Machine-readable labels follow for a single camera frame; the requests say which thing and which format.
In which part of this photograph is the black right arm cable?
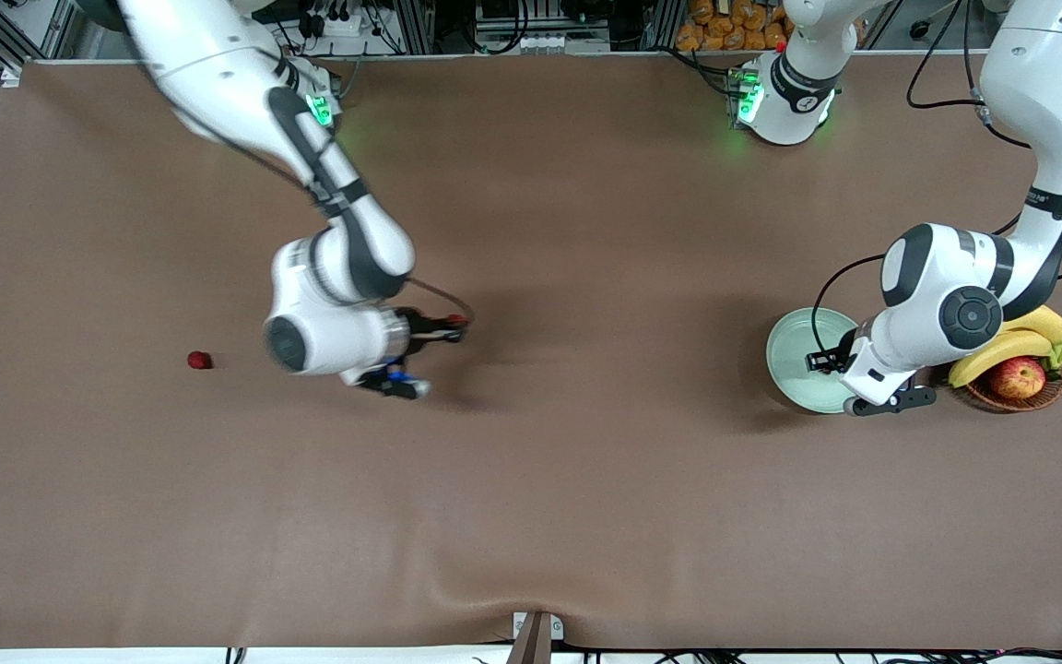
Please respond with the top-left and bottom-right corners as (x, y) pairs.
(405, 277), (477, 324)

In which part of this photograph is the brown wicker basket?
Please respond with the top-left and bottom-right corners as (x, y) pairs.
(950, 364), (1062, 413)

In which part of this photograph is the red yellow apple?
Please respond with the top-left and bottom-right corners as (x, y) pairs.
(989, 357), (1047, 400)

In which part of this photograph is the brown table cover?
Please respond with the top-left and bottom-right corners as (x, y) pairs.
(0, 51), (1062, 651)

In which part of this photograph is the orange snack bag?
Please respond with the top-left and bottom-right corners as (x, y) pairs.
(676, 0), (799, 53)

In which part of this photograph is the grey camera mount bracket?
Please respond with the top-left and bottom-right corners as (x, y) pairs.
(511, 611), (565, 664)

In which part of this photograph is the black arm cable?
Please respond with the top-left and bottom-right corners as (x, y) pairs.
(405, 277), (477, 324)
(811, 0), (1062, 361)

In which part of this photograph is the white power strip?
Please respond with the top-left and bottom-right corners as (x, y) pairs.
(299, 7), (364, 40)

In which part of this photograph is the white terminal block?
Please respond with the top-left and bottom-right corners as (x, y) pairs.
(511, 33), (613, 54)

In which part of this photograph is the pale green round plate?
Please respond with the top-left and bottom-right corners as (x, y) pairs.
(765, 307), (864, 414)

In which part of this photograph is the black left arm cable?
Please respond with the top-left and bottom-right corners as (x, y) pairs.
(811, 0), (1062, 361)

